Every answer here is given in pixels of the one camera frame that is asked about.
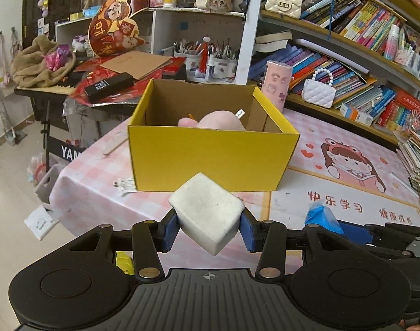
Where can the pink purple ribbon bundle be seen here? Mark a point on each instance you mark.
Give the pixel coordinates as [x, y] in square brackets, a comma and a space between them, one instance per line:
[56, 59]

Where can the stack of papers and booklets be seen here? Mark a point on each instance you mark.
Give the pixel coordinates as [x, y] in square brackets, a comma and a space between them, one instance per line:
[409, 153]

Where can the brown cardboard sheet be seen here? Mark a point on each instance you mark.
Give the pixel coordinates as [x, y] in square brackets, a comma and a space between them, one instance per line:
[135, 63]

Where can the black keyboard piano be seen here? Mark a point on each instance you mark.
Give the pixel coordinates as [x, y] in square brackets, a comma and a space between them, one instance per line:
[48, 103]

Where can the small pink chick plush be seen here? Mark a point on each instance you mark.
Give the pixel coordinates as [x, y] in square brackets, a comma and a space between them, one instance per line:
[187, 122]

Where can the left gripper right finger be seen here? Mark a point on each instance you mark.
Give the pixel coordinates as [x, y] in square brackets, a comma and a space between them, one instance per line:
[268, 238]

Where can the white cubby shelf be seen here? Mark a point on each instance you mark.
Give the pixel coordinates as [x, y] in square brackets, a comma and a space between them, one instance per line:
[162, 27]

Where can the white rolled paper tube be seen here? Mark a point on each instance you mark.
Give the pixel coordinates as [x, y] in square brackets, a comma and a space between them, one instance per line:
[337, 56]

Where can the cream quilted pearl handbag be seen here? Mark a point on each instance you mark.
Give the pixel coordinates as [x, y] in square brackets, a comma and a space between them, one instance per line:
[289, 8]

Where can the red fortune god decoration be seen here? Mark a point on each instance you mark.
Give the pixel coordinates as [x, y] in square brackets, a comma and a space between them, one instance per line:
[113, 31]

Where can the wooden bookshelf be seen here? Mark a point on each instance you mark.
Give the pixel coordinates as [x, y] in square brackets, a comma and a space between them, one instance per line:
[377, 65]

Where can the white pen holder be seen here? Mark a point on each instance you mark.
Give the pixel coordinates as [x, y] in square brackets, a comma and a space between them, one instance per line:
[217, 69]

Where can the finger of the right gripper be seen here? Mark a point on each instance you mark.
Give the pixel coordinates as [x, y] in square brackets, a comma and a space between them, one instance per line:
[356, 233]

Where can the white quilted pearl handbag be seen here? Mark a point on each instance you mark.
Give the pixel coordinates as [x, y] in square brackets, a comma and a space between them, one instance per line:
[318, 93]

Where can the blue orange toy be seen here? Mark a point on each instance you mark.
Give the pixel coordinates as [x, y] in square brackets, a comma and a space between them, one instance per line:
[321, 215]

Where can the pink sticker cylinder container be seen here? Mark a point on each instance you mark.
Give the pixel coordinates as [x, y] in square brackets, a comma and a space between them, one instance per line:
[276, 83]

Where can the orange white small carton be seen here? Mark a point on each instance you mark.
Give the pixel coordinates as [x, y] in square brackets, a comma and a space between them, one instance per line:
[354, 114]

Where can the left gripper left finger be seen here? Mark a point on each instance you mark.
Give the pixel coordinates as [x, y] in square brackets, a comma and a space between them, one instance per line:
[150, 238]

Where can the large pink pig plush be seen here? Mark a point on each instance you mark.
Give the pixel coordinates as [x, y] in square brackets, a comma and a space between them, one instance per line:
[221, 120]

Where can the beige towel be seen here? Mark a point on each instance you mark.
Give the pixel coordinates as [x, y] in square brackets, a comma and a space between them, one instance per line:
[30, 68]

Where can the black rectangular box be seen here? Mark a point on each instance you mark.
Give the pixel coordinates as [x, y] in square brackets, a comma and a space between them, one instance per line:
[108, 87]

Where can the yellow cardboard box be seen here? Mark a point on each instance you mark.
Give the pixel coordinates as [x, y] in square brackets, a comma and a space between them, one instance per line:
[164, 155]

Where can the red white figurine pen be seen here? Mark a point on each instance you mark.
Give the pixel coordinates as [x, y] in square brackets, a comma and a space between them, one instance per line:
[204, 54]

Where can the white sponge block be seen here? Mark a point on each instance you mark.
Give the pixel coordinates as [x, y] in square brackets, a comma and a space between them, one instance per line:
[207, 213]

